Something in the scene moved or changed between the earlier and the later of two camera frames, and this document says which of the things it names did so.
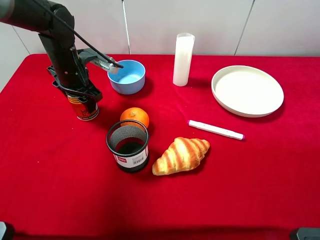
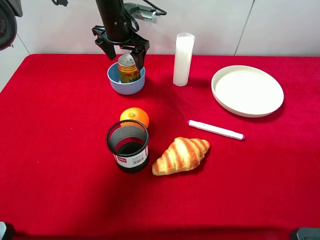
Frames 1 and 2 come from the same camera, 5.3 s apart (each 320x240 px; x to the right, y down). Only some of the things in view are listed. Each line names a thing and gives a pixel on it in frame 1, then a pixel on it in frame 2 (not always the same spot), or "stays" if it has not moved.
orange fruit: (136, 114) stays
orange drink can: (85, 111) to (128, 71)
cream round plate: (247, 91) stays
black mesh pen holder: (128, 140) stays
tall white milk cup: (185, 42) stays
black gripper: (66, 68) to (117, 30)
